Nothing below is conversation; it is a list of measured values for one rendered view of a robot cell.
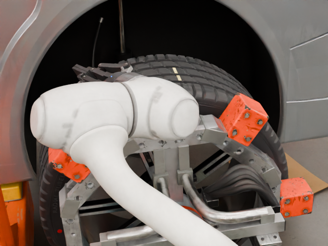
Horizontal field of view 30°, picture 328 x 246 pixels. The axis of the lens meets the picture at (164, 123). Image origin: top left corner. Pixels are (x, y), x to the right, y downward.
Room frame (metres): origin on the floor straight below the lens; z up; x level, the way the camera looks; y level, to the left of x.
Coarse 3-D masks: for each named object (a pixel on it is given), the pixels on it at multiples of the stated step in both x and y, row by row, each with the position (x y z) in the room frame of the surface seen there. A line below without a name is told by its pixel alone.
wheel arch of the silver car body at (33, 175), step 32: (128, 0) 1.91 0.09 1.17; (160, 0) 1.92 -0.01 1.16; (192, 0) 1.94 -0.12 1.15; (64, 32) 1.88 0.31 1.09; (128, 32) 1.91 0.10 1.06; (160, 32) 1.92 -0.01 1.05; (192, 32) 1.94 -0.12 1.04; (224, 32) 1.95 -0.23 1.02; (256, 32) 1.64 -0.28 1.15; (64, 64) 1.87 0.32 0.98; (96, 64) 1.89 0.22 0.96; (224, 64) 1.95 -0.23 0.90; (256, 64) 1.91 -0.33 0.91; (32, 96) 1.85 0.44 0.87; (256, 96) 1.90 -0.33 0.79; (32, 160) 1.60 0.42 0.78
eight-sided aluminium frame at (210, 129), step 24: (216, 120) 1.22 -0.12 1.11; (144, 144) 1.16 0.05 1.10; (168, 144) 1.17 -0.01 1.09; (192, 144) 1.17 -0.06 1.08; (216, 144) 1.18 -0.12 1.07; (240, 144) 1.19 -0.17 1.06; (264, 168) 1.21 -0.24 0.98; (72, 192) 1.14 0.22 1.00; (72, 216) 1.13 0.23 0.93; (72, 240) 1.13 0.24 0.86; (240, 240) 1.25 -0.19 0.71
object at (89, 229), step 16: (144, 160) 1.26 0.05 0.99; (208, 160) 1.30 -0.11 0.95; (224, 160) 1.29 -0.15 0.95; (144, 176) 1.30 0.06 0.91; (256, 192) 1.29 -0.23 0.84; (80, 208) 1.24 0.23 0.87; (96, 208) 1.25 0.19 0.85; (112, 208) 1.25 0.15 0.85; (224, 208) 1.40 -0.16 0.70; (240, 208) 1.34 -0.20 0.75; (96, 224) 1.35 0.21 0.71; (112, 224) 1.41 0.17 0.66; (128, 224) 1.26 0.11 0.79; (144, 224) 1.45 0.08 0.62; (96, 240) 1.27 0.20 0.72
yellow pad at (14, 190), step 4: (4, 184) 1.55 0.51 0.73; (8, 184) 1.55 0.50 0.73; (12, 184) 1.55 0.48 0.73; (16, 184) 1.54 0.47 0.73; (20, 184) 1.58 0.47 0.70; (4, 188) 1.53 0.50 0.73; (8, 188) 1.53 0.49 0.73; (12, 188) 1.53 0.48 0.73; (16, 188) 1.53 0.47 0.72; (20, 188) 1.56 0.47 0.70; (4, 192) 1.53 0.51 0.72; (8, 192) 1.53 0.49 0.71; (12, 192) 1.53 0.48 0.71; (16, 192) 1.53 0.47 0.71; (20, 192) 1.55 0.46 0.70; (4, 196) 1.53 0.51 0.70; (8, 196) 1.53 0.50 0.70; (12, 196) 1.53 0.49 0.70; (16, 196) 1.53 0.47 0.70; (20, 196) 1.53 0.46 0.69; (4, 200) 1.53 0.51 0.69; (8, 200) 1.53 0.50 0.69; (12, 200) 1.53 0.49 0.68; (16, 200) 1.53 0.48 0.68
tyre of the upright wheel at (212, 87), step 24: (144, 72) 1.37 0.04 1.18; (168, 72) 1.36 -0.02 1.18; (192, 72) 1.38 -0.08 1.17; (216, 72) 1.43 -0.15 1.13; (216, 96) 1.28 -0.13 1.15; (264, 144) 1.29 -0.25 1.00; (48, 168) 1.22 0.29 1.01; (48, 192) 1.21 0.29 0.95; (48, 216) 1.20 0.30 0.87; (48, 240) 1.21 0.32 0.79
